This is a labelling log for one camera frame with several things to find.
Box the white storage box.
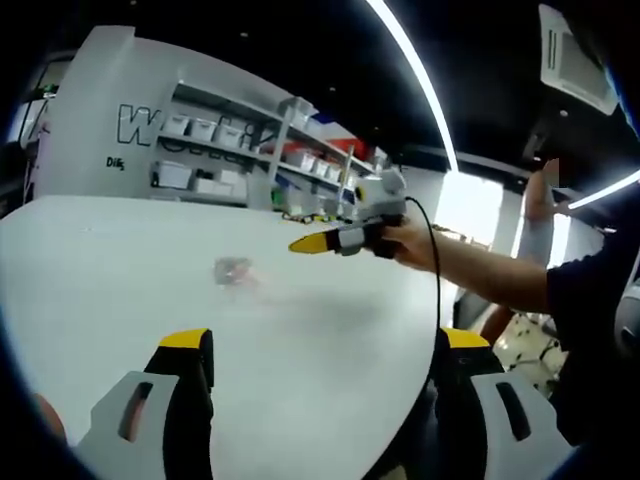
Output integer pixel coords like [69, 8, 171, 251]
[215, 123, 244, 147]
[164, 114, 192, 137]
[190, 118, 217, 141]

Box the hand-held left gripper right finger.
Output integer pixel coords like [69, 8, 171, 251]
[433, 327, 576, 480]

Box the person's left hand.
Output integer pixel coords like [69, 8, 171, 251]
[32, 392, 69, 445]

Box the person's right hand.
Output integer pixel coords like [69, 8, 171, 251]
[383, 218, 445, 274]

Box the tall grey shelf rack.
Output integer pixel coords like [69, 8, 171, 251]
[269, 97, 381, 221]

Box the curved ceiling light strip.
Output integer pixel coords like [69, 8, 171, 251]
[364, 0, 461, 174]

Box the black cable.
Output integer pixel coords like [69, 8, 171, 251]
[403, 196, 444, 341]

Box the grey metal shelf unit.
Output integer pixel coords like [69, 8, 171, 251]
[149, 79, 286, 206]

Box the large white storage bin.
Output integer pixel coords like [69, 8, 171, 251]
[157, 162, 194, 190]

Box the clear resealable bag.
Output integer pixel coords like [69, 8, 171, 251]
[212, 255, 281, 301]

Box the ceiling air conditioner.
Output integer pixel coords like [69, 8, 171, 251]
[537, 2, 621, 114]

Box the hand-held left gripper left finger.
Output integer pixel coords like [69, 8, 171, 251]
[74, 327, 216, 480]

